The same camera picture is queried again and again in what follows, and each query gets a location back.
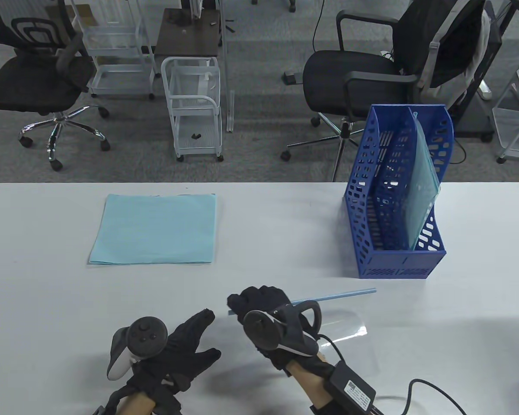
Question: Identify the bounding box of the person's left hand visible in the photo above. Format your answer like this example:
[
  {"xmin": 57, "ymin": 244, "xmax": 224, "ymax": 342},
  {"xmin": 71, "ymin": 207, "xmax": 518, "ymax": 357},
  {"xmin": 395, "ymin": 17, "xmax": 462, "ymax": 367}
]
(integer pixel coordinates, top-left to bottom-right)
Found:
[{"xmin": 125, "ymin": 309, "xmax": 222, "ymax": 394}]

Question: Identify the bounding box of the person's right hand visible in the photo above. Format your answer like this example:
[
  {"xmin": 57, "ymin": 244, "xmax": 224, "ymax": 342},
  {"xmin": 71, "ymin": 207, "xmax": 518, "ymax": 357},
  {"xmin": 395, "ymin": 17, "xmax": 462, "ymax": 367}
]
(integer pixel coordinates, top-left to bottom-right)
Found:
[{"xmin": 227, "ymin": 285, "xmax": 336, "ymax": 377}]

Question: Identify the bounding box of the black and white controller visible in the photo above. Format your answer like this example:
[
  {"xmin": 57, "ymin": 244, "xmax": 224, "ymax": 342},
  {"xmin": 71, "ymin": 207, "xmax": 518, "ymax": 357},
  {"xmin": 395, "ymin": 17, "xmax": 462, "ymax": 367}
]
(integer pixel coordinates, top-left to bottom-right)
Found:
[
  {"xmin": 242, "ymin": 301, "xmax": 321, "ymax": 357},
  {"xmin": 107, "ymin": 317, "xmax": 168, "ymax": 381}
]

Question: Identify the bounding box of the clear file folder blue spine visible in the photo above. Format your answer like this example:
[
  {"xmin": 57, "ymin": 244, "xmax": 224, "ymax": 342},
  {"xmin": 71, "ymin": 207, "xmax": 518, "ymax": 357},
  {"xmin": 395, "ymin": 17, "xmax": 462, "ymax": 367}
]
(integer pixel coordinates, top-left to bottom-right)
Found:
[{"xmin": 303, "ymin": 308, "xmax": 380, "ymax": 379}]

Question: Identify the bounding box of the square light blue papers stack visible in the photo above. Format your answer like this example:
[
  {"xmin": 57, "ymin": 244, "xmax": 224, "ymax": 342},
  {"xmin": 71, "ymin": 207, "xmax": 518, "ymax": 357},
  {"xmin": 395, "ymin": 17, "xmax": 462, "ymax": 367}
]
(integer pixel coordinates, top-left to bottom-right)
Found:
[{"xmin": 88, "ymin": 193, "xmax": 217, "ymax": 265}]

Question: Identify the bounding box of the clear file folder cover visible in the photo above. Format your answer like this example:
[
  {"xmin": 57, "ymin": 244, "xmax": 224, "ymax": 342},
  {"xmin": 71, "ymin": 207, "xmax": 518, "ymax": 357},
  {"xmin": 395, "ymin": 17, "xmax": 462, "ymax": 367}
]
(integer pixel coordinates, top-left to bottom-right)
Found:
[{"xmin": 404, "ymin": 112, "xmax": 442, "ymax": 251}]

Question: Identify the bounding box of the person's right forearm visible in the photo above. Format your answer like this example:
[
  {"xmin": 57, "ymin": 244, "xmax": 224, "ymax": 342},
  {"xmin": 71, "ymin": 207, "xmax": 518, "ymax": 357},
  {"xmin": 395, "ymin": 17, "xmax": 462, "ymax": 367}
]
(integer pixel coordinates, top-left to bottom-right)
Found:
[{"xmin": 285, "ymin": 361, "xmax": 329, "ymax": 407}]

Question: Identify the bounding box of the person's left forearm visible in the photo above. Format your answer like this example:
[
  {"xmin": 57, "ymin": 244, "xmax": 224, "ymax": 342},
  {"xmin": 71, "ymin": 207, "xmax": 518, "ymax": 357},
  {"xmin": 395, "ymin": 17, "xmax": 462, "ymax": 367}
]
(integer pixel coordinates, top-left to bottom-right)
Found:
[{"xmin": 119, "ymin": 391, "xmax": 156, "ymax": 415}]

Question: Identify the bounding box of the blue perforated file rack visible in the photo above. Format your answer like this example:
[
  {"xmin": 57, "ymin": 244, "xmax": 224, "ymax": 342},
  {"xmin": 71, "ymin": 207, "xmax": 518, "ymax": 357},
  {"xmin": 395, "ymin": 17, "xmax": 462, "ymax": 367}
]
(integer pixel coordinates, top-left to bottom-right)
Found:
[{"xmin": 343, "ymin": 104, "xmax": 455, "ymax": 279}]

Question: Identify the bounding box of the small white mesh cart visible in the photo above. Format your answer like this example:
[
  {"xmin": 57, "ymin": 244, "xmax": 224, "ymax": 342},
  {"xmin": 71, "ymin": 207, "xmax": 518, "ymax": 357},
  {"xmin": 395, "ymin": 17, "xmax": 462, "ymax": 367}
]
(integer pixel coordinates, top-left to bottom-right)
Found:
[{"xmin": 161, "ymin": 56, "xmax": 224, "ymax": 163}]

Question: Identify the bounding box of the black armrest office chair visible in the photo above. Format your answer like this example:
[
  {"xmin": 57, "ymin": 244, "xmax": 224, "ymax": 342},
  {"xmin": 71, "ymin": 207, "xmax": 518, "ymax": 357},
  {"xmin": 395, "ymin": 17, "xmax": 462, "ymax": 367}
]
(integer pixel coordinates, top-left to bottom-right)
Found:
[{"xmin": 280, "ymin": 0, "xmax": 487, "ymax": 182}]

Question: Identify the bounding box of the tall white mesh cart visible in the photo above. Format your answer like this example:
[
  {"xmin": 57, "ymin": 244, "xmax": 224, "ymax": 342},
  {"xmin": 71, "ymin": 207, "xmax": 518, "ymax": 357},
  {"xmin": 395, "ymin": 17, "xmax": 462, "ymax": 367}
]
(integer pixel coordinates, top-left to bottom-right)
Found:
[{"xmin": 71, "ymin": 0, "xmax": 157, "ymax": 101}]

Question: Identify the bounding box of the brown wooden side table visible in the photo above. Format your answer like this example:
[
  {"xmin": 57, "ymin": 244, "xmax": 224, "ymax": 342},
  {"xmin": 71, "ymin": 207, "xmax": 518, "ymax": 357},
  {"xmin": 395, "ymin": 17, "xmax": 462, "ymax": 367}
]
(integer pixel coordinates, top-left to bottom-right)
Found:
[{"xmin": 155, "ymin": 8, "xmax": 222, "ymax": 58}]

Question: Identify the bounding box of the black wheeled stand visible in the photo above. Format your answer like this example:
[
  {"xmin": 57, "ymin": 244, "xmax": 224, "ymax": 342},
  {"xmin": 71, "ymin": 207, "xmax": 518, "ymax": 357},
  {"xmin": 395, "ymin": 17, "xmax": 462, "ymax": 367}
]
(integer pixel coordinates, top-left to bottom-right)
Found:
[{"xmin": 450, "ymin": 13, "xmax": 503, "ymax": 142}]

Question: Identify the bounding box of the black mesh office chair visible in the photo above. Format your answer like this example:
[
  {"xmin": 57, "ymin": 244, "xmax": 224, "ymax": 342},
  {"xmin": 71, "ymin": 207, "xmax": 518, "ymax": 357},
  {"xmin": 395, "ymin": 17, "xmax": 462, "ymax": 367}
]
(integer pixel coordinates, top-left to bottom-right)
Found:
[{"xmin": 0, "ymin": 0, "xmax": 111, "ymax": 171}]

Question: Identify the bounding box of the cardboard box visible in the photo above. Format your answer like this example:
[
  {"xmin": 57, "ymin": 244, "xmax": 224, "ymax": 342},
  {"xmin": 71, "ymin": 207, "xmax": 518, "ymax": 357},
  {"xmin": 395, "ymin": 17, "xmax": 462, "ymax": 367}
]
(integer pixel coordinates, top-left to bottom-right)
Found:
[{"xmin": 48, "ymin": 3, "xmax": 94, "ymax": 22}]

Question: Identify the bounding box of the black glove cable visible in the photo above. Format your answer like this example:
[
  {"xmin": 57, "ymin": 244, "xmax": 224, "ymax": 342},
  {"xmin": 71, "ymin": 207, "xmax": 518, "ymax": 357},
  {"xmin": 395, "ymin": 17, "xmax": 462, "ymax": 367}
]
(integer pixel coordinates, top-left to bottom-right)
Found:
[{"xmin": 318, "ymin": 333, "xmax": 467, "ymax": 415}]

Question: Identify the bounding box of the black hanging cable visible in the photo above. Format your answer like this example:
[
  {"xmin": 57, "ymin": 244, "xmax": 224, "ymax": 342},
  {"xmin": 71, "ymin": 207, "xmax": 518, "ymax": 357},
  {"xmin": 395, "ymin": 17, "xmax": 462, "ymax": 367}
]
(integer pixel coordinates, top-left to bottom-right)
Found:
[{"xmin": 313, "ymin": 0, "xmax": 326, "ymax": 51}]

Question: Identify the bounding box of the white wire shelf rack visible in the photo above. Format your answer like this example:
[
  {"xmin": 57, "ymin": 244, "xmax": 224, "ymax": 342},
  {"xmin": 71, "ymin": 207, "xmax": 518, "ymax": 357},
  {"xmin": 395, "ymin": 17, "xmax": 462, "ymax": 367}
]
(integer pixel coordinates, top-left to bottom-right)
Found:
[{"xmin": 491, "ymin": 41, "xmax": 519, "ymax": 166}]

